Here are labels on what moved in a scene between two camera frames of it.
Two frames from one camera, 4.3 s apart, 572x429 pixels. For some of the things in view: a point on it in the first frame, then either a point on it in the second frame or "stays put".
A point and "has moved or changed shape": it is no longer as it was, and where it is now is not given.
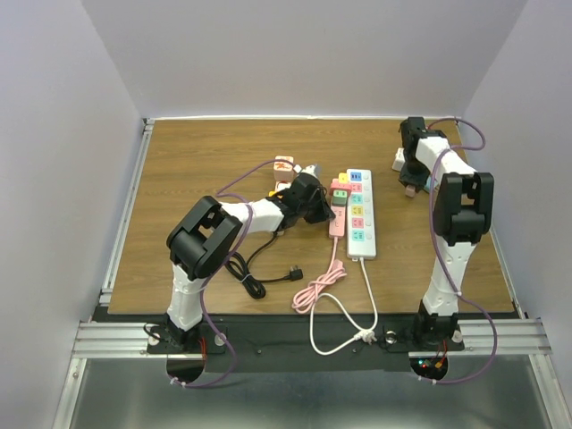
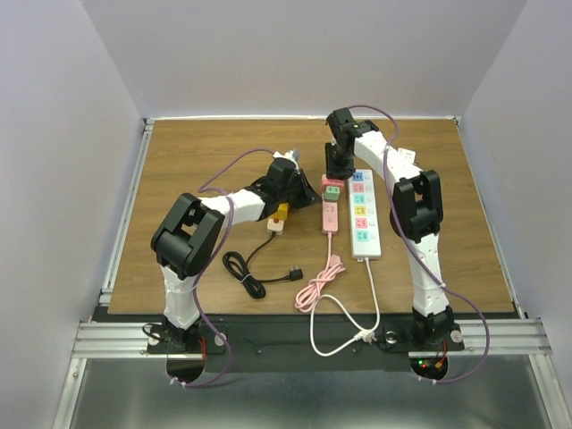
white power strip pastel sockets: (360, 214) stays put
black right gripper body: (415, 172) → (339, 164)
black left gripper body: (315, 210) → (298, 197)
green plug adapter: (340, 197) has moved or changed shape
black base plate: (295, 343) stays put
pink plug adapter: (335, 185) has moved or changed shape
